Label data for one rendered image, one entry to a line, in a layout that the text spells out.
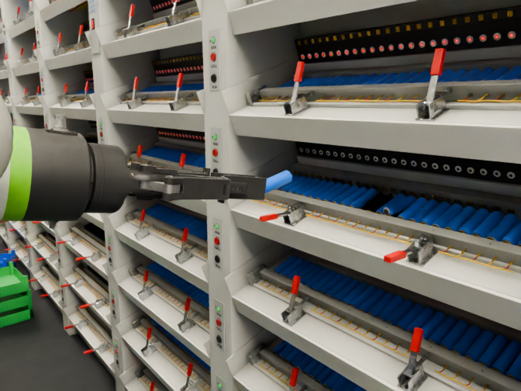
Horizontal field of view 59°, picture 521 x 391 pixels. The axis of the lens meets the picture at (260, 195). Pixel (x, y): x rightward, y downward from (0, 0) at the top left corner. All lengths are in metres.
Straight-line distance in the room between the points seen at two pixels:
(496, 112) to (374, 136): 0.17
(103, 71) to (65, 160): 1.13
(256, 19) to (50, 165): 0.55
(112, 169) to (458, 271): 0.46
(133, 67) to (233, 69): 0.71
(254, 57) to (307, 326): 0.56
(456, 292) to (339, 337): 0.28
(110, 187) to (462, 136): 0.42
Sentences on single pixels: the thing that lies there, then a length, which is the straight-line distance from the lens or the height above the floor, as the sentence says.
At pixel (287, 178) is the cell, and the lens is 0.65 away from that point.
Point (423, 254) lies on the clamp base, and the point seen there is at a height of 0.92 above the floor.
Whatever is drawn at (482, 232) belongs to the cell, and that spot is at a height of 0.95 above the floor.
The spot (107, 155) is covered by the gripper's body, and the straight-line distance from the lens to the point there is 0.50.
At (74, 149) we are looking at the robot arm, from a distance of 0.48.
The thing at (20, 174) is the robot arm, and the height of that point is 1.07.
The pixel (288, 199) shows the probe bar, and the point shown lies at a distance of 0.90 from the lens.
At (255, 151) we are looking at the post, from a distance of 1.01.
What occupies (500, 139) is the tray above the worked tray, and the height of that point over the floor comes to 1.09.
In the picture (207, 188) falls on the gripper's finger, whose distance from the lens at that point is 0.53.
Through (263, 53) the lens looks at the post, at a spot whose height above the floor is 1.23.
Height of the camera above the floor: 1.13
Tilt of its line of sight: 12 degrees down
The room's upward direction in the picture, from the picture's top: straight up
